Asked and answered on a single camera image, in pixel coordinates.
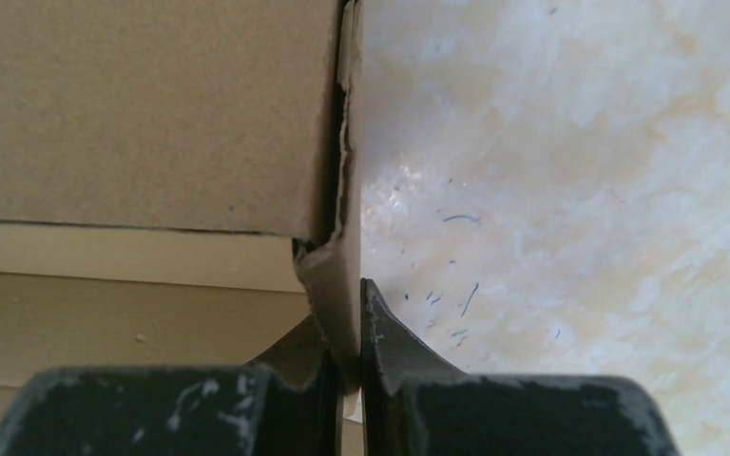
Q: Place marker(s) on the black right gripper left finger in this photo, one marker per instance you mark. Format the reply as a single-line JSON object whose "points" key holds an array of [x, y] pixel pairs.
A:
{"points": [[286, 401]]}

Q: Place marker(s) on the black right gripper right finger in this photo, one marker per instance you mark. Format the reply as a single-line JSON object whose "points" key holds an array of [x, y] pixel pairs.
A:
{"points": [[417, 403]]}

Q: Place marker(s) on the brown cardboard box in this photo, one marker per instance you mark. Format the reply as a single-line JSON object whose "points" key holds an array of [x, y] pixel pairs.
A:
{"points": [[177, 183]]}

